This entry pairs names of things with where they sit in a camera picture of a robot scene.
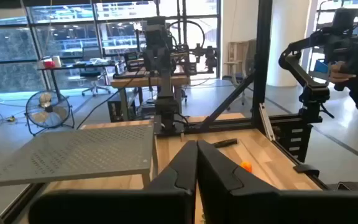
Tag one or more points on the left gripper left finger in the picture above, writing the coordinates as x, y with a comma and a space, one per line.
166, 205

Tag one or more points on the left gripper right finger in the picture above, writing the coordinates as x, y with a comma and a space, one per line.
228, 202

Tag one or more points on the black knife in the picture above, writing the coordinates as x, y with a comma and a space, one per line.
225, 143

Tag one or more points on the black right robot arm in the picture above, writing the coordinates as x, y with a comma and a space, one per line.
166, 93

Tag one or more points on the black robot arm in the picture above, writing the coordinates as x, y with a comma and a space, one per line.
197, 59

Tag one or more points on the small orange toy pear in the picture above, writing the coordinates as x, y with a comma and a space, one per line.
246, 167

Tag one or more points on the black computer case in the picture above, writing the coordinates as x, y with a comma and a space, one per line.
117, 111

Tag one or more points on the grey perforated metal shelf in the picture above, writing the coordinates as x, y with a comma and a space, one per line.
73, 152

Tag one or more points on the wooden work table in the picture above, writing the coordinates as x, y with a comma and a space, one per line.
141, 81

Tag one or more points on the light wooden crate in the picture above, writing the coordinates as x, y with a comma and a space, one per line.
241, 53

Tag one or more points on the black office chair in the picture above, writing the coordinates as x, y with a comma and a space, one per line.
92, 74

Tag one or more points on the black floor fan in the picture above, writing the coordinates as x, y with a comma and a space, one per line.
47, 109

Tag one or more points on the black desk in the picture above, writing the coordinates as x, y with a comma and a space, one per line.
73, 66

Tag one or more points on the white column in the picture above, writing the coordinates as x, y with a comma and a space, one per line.
287, 43

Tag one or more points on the person's hand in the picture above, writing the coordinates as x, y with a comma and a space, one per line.
340, 74

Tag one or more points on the white cup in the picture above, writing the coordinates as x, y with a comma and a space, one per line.
56, 61

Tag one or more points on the red cup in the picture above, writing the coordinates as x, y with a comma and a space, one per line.
49, 64

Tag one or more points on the black aluminium table frame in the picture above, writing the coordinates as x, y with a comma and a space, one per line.
262, 62

